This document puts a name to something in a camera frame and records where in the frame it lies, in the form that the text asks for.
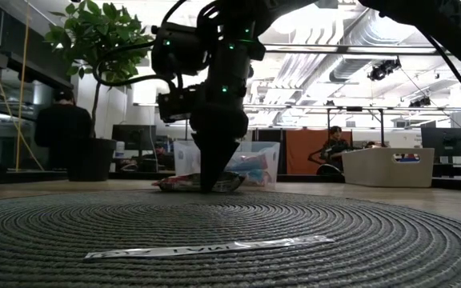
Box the clear plastic bin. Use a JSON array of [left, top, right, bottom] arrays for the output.
[[173, 139, 281, 191]]

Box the black background rig frame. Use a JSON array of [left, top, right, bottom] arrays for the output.
[[325, 105, 387, 150]]

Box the potted green plant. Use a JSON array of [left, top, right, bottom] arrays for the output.
[[43, 0, 156, 183]]

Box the yellow extension cord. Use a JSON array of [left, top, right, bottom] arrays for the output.
[[0, 0, 46, 172]]

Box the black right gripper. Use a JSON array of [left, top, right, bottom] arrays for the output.
[[190, 78, 251, 194]]

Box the beige bin with handles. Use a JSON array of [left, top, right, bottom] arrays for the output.
[[341, 147, 435, 189]]

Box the orange partition panel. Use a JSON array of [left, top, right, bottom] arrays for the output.
[[285, 128, 353, 175]]

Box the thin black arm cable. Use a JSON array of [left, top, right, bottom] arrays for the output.
[[423, 33, 461, 119]]

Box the person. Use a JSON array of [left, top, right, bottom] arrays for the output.
[[308, 125, 355, 171], [33, 87, 94, 171], [140, 142, 175, 171]]

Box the black office chair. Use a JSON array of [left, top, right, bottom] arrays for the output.
[[316, 162, 344, 176]]

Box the overhead frame crossbar with lights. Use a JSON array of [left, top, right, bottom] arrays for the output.
[[260, 41, 454, 56]]

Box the black ceiling spotlight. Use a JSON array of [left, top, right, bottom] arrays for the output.
[[408, 95, 432, 109], [367, 57, 403, 82]]

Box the white printed label strip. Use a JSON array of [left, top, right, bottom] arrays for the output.
[[84, 234, 335, 260]]

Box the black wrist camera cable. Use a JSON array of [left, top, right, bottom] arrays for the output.
[[91, 38, 180, 92]]

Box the black partition panel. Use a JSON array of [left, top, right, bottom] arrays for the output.
[[254, 128, 287, 174]]

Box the round grey woven mat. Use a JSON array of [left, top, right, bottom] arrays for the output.
[[0, 188, 461, 288]]

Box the black computer monitor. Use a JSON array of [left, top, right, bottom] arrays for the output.
[[421, 127, 461, 162], [111, 124, 158, 160]]

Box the black aluminium table frame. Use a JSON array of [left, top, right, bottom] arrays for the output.
[[0, 167, 461, 193]]

